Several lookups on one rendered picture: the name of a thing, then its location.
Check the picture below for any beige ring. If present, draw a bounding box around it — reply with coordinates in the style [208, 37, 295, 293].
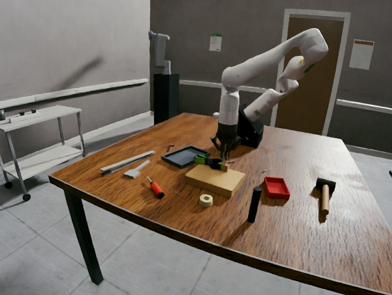
[199, 194, 213, 207]

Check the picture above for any red screwdriver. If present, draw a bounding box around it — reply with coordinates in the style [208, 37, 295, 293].
[147, 177, 164, 198]

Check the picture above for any red rectangular tray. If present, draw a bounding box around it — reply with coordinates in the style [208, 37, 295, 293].
[264, 177, 290, 200]

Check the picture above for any pale wooden board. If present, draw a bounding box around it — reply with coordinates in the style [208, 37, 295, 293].
[184, 164, 245, 198]

